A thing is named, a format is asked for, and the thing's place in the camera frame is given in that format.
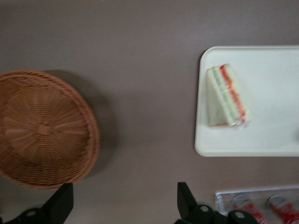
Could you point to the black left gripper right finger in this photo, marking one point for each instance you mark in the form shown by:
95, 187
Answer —
187, 203

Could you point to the red soda can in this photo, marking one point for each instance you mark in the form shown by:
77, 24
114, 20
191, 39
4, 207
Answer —
250, 210
286, 208

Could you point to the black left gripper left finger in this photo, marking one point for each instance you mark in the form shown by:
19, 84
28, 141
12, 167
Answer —
58, 205

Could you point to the white rectangular plastic tray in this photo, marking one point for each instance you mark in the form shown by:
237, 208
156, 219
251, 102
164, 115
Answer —
268, 93

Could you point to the clear acrylic storage box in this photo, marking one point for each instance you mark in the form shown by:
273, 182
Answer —
224, 200

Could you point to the round brown wicker basket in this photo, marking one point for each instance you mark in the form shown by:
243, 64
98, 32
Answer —
42, 130

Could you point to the plastic-wrapped triangle sandwich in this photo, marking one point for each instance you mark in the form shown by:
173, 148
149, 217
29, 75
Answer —
224, 100

